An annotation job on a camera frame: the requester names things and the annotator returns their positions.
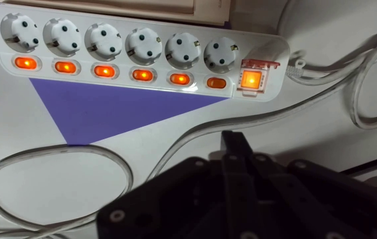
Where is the white six-socket power strip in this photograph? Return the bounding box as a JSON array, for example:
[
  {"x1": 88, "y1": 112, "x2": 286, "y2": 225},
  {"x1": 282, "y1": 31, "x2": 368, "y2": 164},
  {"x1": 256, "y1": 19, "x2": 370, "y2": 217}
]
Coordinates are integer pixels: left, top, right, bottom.
[{"x1": 0, "y1": 2, "x2": 293, "y2": 104}]

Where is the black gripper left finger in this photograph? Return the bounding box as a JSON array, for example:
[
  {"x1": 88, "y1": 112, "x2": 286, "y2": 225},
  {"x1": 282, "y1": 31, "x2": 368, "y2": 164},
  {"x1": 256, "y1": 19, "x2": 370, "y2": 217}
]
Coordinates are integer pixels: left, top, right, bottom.
[{"x1": 96, "y1": 130, "x2": 240, "y2": 239}]

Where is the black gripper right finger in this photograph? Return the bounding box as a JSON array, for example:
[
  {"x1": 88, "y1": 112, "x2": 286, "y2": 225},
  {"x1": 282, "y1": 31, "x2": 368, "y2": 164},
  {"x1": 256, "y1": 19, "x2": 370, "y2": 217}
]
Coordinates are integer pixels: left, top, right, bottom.
[{"x1": 234, "y1": 131, "x2": 377, "y2": 239}]

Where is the light wooden frame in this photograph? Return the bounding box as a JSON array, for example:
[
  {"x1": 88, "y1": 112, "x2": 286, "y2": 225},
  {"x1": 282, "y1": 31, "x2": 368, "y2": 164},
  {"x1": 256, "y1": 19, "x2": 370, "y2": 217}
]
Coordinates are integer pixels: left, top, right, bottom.
[{"x1": 2, "y1": 0, "x2": 236, "y2": 29}]

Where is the thick white power cable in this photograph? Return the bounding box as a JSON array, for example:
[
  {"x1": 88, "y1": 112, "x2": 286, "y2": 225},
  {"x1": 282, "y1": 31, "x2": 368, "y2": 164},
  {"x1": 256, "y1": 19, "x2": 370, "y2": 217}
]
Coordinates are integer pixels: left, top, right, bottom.
[{"x1": 0, "y1": 0, "x2": 377, "y2": 239}]

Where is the purple paper sheet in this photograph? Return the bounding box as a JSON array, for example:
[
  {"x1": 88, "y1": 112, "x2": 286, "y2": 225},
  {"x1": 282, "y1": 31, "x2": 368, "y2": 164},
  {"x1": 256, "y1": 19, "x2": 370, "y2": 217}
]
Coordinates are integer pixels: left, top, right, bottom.
[{"x1": 0, "y1": 0, "x2": 230, "y2": 147}]

